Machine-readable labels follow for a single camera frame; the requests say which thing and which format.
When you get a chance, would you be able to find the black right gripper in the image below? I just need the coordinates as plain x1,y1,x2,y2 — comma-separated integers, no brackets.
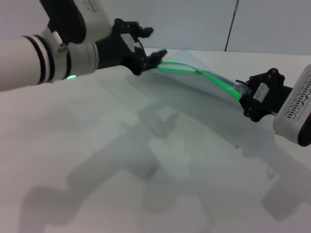
235,67,294,122

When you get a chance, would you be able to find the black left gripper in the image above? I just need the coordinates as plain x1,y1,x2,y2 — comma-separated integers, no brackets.
96,18,168,75

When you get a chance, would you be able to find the clear document bag green zip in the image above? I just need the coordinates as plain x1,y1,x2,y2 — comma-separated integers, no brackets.
155,50,246,107

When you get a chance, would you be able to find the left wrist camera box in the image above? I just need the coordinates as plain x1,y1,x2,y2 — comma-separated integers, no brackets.
40,0,115,45

